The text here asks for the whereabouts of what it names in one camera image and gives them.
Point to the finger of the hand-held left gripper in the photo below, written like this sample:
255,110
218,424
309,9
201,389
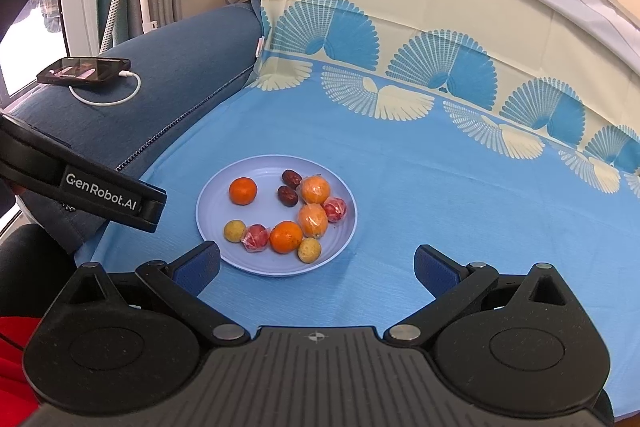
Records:
152,209

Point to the plastic-wrapped orange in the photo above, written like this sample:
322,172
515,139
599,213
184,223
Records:
313,219
315,189

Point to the dark red jujube date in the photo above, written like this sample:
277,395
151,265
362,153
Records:
286,196
291,177

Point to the small yellow-green fruit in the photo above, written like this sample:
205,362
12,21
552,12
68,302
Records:
234,230
309,250

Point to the person's red garment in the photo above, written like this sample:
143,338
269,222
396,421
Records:
12,367

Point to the black seat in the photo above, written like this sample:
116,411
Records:
25,267

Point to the black smartphone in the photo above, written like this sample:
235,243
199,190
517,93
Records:
80,69

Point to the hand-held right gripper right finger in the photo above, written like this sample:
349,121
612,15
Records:
435,272

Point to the small tangerine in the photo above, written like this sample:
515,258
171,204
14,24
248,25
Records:
286,237
242,190

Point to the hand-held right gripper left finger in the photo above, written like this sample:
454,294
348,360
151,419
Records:
197,269

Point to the blue fan-print bed sheet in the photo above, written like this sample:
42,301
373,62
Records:
450,187

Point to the blue denim bolster pillow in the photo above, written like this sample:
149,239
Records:
190,57

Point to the light blue round plate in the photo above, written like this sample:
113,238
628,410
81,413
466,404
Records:
215,207

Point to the plastic-wrapped red fruit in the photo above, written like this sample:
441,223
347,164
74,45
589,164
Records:
334,209
255,238

